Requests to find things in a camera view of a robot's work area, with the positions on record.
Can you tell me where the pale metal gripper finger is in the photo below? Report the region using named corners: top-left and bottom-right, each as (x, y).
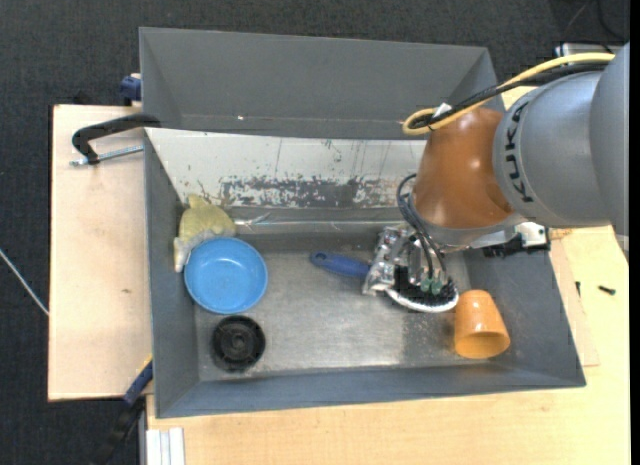
top-left (361, 259), bottom-right (397, 298)
top-left (375, 229), bottom-right (402, 262)

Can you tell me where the grey metal bin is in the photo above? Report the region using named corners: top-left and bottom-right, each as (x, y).
top-left (138, 26), bottom-right (587, 419)

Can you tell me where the orange cup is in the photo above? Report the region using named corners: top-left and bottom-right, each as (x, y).
top-left (453, 289), bottom-right (512, 360)

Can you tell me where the blue bowl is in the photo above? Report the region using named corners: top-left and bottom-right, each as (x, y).
top-left (183, 236), bottom-right (269, 315)

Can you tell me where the black round disc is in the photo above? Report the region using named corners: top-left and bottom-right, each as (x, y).
top-left (210, 315), bottom-right (267, 372)

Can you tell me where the yellow cloth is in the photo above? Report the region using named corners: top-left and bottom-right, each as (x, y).
top-left (172, 194), bottom-right (237, 274)

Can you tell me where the pale wood board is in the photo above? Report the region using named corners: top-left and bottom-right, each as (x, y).
top-left (47, 104), bottom-right (156, 403)

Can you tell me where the blue-handled white brush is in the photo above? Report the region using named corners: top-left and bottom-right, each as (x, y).
top-left (309, 251), bottom-right (460, 315)

